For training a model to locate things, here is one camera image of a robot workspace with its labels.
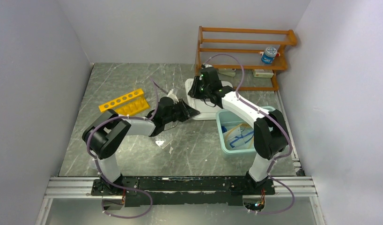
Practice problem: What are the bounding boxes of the clear glass beaker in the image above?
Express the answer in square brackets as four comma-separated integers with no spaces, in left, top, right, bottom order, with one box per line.
[88,158,97,170]

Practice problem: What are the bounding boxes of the tan rubber tubing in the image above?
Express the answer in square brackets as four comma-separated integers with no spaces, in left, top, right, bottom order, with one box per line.
[223,123,254,150]

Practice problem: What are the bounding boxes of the yellow test tube rack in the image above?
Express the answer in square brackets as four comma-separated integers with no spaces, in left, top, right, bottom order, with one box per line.
[98,89,150,116]

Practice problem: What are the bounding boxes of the orange wooden shelf rack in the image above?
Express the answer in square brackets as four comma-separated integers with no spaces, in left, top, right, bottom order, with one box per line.
[195,26,298,91]

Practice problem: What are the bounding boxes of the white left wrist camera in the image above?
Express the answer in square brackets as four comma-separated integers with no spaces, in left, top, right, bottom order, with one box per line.
[167,88,179,104]

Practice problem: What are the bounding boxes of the clear plastic well plate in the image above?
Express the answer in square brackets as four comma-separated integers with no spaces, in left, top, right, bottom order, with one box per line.
[155,136,173,154]

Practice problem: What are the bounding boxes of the small white box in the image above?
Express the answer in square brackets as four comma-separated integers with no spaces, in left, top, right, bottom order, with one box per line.
[254,69,274,78]

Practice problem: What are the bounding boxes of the white plastic zip bag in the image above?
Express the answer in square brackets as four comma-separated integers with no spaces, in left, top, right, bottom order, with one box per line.
[228,127,242,139]

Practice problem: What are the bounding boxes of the light teal plastic bin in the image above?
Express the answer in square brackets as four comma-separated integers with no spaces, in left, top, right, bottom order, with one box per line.
[216,109,256,158]

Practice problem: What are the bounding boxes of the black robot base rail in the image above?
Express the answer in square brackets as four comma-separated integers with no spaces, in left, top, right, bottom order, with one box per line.
[90,176,275,207]

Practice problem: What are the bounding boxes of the blue white labelled jar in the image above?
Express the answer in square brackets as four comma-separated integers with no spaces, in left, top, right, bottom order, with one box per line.
[261,47,278,64]

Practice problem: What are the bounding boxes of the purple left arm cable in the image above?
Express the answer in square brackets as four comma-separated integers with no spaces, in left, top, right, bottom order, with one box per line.
[86,77,170,219]

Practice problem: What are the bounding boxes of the blue safety glasses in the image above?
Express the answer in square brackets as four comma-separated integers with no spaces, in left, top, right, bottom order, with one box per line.
[228,131,254,149]

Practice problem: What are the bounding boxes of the pale green soap dish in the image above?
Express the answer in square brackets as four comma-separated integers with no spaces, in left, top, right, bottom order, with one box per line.
[218,68,236,77]

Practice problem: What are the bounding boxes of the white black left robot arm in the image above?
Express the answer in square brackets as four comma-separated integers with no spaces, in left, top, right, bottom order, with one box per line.
[82,97,200,195]

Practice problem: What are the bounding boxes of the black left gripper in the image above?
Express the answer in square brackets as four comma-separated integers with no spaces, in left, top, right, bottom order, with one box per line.
[163,98,200,124]

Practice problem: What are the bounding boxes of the white plastic bin lid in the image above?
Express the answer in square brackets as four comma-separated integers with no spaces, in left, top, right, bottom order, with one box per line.
[184,78,221,120]

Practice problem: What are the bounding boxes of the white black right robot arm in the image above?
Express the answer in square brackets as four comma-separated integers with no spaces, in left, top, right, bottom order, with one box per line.
[188,67,290,194]

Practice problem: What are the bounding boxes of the aluminium extrusion frame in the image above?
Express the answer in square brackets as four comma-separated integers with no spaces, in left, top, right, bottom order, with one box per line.
[36,176,326,225]

